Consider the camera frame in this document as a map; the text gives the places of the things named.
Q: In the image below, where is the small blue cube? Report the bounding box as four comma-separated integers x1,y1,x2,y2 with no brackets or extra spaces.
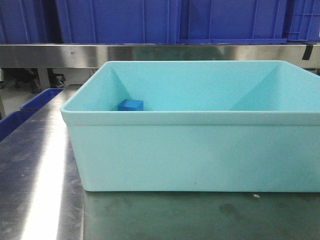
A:
117,99,144,111

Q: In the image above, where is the light teal plastic tub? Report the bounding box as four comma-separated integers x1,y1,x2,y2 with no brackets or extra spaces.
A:
60,60,320,193

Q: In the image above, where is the blue crate upper right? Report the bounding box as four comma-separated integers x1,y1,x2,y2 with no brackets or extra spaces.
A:
178,0,287,45

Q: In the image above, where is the blue crate upper middle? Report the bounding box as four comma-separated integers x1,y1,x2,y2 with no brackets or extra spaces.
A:
55,0,182,45

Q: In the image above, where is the blue bin rim rear left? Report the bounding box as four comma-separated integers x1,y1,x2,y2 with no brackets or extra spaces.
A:
20,88,63,112

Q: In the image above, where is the black tape strip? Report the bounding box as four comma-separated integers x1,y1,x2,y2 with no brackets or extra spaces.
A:
302,44,314,61

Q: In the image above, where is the blue crate upper left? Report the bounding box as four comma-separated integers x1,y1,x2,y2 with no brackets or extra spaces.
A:
0,0,62,44

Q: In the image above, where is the blue ribbed crate far right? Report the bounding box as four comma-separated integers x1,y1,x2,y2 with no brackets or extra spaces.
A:
283,0,320,43

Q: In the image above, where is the stainless steel shelf rail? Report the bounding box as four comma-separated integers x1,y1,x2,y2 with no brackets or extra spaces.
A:
0,44,320,69

